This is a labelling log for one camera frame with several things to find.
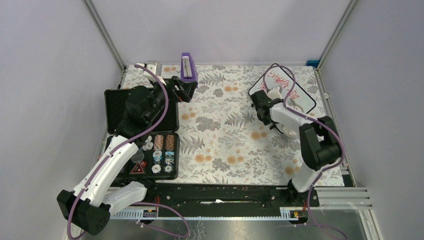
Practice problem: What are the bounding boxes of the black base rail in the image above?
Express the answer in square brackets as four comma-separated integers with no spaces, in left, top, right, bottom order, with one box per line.
[145,183,320,219]

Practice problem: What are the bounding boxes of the small whiteboard black frame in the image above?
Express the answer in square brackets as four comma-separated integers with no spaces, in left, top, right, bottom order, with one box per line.
[248,63,317,114]

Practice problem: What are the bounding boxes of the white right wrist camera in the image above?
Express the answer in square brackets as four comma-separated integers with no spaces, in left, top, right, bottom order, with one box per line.
[266,86,283,100]

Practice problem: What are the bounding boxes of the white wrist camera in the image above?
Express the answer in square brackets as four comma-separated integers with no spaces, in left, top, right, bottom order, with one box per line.
[134,60,167,86]
[266,86,283,100]

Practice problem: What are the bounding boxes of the floral patterned table mat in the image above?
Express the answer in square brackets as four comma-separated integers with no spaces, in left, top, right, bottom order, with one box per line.
[120,64,345,187]

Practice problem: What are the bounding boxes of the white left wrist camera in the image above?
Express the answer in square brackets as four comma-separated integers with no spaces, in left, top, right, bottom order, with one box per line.
[134,60,167,86]

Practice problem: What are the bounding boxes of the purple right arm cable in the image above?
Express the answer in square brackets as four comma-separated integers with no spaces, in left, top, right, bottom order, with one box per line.
[262,64,349,240]

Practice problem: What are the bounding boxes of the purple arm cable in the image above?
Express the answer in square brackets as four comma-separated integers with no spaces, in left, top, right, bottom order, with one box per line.
[262,64,349,240]
[66,64,170,240]

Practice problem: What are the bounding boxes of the red triangle dealer token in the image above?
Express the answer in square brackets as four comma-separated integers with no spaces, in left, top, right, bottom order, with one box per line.
[129,162,145,175]

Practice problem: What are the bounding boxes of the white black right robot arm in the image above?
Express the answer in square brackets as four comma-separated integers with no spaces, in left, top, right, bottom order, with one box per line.
[250,90,342,206]

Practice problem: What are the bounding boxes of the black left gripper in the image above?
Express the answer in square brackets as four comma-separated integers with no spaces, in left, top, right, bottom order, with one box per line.
[145,75,197,123]

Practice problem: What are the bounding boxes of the purple metronome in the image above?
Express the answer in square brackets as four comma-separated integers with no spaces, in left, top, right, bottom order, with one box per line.
[180,52,198,83]

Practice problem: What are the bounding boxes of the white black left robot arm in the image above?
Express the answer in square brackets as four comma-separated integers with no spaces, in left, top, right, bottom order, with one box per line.
[56,76,198,240]

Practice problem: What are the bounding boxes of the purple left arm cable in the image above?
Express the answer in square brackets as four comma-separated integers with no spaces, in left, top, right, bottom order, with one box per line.
[66,64,170,240]

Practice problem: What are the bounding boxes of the black poker chip case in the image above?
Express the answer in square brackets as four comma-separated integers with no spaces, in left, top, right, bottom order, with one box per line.
[104,86,180,186]

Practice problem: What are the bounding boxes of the blue corner bracket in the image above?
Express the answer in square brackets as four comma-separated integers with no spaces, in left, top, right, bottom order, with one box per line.
[305,60,320,68]

